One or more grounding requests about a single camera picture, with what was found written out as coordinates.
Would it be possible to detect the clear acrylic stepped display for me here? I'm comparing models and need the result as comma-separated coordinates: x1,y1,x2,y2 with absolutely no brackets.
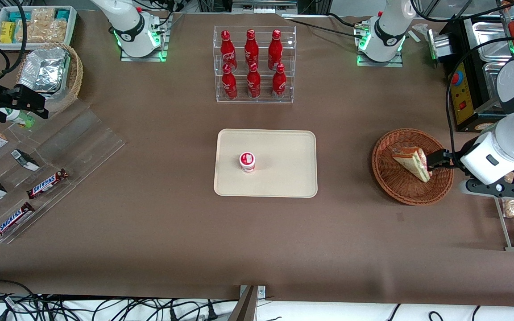
0,100,126,245

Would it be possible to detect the clear cracker pack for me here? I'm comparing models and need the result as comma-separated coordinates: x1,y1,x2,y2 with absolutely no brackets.
38,19,68,43
29,8,57,22
15,20,39,44

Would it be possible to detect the green white drink bottle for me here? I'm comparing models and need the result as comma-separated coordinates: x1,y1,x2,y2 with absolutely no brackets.
0,107,36,129

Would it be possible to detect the snickers chocolate bar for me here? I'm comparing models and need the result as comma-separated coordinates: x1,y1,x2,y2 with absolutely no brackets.
26,169,69,199
0,202,36,241

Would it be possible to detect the shiny metal cylinder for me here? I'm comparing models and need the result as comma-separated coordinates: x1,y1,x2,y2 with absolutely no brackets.
427,28,452,61

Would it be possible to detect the small red white yogurt cup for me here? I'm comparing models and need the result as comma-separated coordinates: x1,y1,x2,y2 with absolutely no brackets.
239,152,256,173

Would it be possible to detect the steel appliance pan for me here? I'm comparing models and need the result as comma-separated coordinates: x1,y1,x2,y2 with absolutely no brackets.
471,21,514,63
482,62,514,104

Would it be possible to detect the red cola bottle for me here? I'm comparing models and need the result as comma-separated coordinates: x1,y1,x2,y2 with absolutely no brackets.
246,62,261,99
220,30,237,72
221,63,238,100
272,63,287,99
245,29,259,70
268,30,283,70

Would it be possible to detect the round shallow wicker basket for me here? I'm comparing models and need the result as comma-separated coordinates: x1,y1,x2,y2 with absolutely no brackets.
372,128,455,206

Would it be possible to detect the triangle sandwich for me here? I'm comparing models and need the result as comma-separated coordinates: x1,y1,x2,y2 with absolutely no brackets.
391,146,432,183

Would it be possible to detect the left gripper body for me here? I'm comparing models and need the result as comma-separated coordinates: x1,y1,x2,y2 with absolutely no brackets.
451,132,514,186

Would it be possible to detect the yellow snack pack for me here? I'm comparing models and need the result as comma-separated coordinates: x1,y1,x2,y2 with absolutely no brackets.
0,21,17,44

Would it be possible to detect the clear acrylic bottle rack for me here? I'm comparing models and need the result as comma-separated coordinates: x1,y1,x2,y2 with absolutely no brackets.
213,25,297,104

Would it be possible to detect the white plastic snack bin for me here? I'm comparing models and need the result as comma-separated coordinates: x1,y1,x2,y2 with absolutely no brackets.
0,6,78,48

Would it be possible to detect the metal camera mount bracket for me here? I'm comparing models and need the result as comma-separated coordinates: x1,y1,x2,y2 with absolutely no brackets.
238,284,266,321

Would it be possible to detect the aluminium foil container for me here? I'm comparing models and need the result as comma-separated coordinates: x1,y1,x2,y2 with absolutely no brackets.
18,47,71,94

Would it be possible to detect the deep wicker basket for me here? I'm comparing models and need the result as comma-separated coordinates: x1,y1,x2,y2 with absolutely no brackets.
16,42,83,114

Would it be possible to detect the beige plastic tray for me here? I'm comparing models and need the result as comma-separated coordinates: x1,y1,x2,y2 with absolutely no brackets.
214,129,318,198

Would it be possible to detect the clear plastic wrapper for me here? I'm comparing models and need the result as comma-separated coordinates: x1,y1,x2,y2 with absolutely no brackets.
410,23,431,43

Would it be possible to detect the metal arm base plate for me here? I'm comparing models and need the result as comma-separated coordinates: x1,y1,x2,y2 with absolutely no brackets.
355,19,404,68
120,13,169,62

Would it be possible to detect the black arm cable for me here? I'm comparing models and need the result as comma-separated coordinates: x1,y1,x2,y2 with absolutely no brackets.
445,36,514,157

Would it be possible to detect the black countertop appliance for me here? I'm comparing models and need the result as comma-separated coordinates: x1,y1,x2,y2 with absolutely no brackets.
438,12,514,133

